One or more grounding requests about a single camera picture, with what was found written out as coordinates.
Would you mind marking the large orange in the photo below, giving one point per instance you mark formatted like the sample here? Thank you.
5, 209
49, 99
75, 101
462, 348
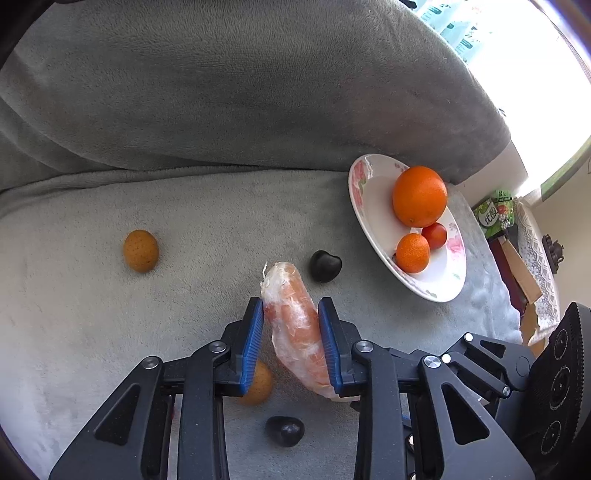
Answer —
419, 197

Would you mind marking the cardboard box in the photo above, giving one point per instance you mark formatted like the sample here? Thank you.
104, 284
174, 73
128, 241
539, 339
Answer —
523, 289

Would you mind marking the dark plum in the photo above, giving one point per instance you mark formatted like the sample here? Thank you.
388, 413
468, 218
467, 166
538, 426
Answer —
324, 267
285, 431

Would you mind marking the peeled pomelo segment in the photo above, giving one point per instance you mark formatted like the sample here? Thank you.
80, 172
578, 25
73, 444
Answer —
295, 329

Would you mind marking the green floral wipes pack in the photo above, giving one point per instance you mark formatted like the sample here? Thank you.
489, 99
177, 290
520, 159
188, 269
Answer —
470, 44

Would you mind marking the brown longan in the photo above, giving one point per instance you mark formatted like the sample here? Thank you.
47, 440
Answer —
140, 251
261, 387

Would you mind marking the large red tomato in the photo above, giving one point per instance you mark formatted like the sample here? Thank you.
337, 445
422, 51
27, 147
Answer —
436, 235

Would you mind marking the green snack bag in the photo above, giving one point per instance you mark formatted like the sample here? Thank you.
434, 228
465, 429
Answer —
495, 215

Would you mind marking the grey sofa seat cover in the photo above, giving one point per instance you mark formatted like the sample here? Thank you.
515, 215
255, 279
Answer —
75, 319

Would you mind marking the white sofa armrest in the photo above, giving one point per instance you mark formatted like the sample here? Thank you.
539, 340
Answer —
505, 172

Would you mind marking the white lace cloth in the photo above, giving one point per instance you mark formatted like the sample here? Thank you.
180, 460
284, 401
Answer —
531, 249

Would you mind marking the dark figurine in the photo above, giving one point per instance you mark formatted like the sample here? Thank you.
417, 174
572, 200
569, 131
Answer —
554, 252

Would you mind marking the floral white ceramic plate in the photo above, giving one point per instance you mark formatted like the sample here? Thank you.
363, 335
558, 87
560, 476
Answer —
371, 181

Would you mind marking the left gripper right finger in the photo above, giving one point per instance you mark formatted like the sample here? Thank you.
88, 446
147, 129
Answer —
346, 376

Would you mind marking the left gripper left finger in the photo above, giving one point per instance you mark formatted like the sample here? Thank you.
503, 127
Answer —
243, 338

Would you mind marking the grey sofa back cushion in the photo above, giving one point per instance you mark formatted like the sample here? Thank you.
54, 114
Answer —
153, 85

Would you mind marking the mandarin orange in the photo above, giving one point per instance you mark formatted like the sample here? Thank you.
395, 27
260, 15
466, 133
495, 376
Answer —
413, 253

